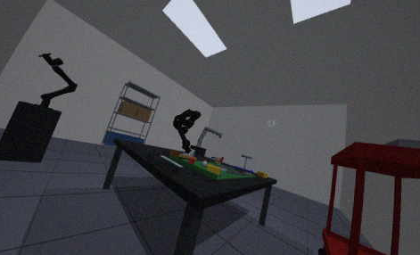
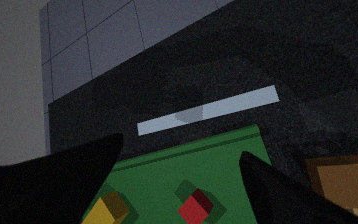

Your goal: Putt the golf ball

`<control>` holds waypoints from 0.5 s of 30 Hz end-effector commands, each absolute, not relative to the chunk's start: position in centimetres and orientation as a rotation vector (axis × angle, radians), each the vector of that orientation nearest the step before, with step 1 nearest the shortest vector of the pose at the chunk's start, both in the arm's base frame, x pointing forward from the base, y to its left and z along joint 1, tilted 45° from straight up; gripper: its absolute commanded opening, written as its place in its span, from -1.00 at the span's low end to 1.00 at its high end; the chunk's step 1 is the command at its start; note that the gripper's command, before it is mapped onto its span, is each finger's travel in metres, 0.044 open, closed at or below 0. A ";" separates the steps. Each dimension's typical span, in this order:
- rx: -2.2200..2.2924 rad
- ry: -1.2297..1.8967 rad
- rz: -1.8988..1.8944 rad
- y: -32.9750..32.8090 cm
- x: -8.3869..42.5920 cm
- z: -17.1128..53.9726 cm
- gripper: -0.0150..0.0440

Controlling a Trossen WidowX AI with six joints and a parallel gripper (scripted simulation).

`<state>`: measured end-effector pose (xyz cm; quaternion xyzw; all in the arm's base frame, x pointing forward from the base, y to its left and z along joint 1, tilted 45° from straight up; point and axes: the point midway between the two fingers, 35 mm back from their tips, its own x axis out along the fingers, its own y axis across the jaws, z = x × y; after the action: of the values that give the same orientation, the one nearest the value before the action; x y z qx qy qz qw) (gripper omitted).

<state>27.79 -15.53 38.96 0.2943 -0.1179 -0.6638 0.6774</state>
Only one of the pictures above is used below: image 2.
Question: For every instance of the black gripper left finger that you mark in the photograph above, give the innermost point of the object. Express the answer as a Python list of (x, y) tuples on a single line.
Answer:
[(57, 188)]

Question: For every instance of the green flat mat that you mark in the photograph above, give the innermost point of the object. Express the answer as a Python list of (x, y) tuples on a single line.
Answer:
[(155, 190)]

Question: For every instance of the red block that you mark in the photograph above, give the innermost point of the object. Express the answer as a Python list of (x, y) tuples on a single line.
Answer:
[(196, 208)]

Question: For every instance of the yellow cube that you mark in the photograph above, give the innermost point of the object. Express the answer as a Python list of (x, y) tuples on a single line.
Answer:
[(109, 209)]

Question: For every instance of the light blue flat bar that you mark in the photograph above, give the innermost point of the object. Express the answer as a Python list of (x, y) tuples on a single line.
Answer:
[(229, 105)]

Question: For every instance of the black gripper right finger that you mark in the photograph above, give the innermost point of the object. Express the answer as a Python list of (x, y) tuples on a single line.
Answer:
[(276, 198)]

